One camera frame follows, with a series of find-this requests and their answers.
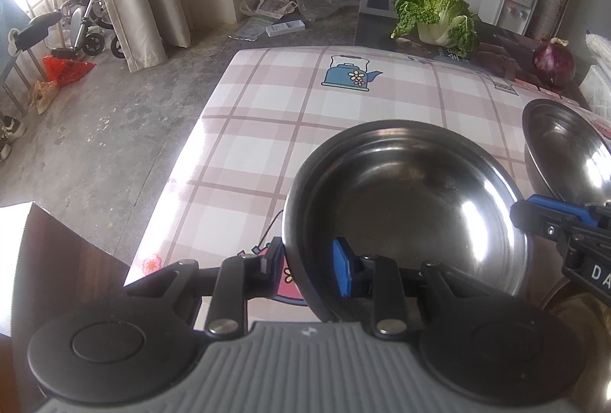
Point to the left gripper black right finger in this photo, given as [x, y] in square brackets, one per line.
[452, 304]

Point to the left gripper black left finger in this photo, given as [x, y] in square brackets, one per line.
[181, 287]

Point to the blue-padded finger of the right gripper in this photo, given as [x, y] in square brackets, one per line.
[543, 216]

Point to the large steel bowl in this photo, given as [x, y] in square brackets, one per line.
[405, 190]

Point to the plaid kettle-print tablecloth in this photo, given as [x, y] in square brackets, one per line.
[274, 107]

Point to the dark wooden cabinet corner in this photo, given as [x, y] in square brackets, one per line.
[46, 270]

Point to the white container at right edge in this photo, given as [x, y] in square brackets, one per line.
[596, 86]

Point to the red onion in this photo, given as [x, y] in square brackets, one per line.
[554, 63]

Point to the white water dispenser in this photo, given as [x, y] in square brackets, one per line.
[512, 15]

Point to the green leafy cabbage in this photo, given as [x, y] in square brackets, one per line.
[448, 24]

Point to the sneaker on floor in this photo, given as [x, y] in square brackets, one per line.
[11, 129]

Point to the red plastic bag on floor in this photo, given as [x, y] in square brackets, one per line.
[66, 71]

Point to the white flat box on floor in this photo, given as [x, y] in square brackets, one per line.
[284, 28]

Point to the wheelchair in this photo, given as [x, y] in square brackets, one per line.
[87, 20]

